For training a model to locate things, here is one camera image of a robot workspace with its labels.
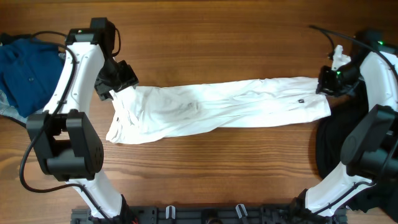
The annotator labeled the white printed t-shirt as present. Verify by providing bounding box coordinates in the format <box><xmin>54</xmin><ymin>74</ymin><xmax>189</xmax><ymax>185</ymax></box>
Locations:
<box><xmin>106</xmin><ymin>77</ymin><xmax>331</xmax><ymax>144</ymax></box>

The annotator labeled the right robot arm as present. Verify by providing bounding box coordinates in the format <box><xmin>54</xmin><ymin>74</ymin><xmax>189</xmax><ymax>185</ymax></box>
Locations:
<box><xmin>290</xmin><ymin>51</ymin><xmax>397</xmax><ymax>221</ymax></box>

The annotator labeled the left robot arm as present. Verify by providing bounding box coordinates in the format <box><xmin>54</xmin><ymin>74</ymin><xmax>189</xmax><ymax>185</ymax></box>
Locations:
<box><xmin>19</xmin><ymin>26</ymin><xmax>138</xmax><ymax>223</ymax></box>

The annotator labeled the black garment right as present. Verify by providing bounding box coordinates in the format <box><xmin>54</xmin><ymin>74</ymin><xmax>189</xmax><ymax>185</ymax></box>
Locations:
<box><xmin>315</xmin><ymin>85</ymin><xmax>397</xmax><ymax>222</ymax></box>

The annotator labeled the blue button shirt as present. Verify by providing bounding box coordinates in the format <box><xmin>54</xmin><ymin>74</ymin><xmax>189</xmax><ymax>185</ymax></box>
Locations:
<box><xmin>0</xmin><ymin>35</ymin><xmax>66</xmax><ymax>118</ymax></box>

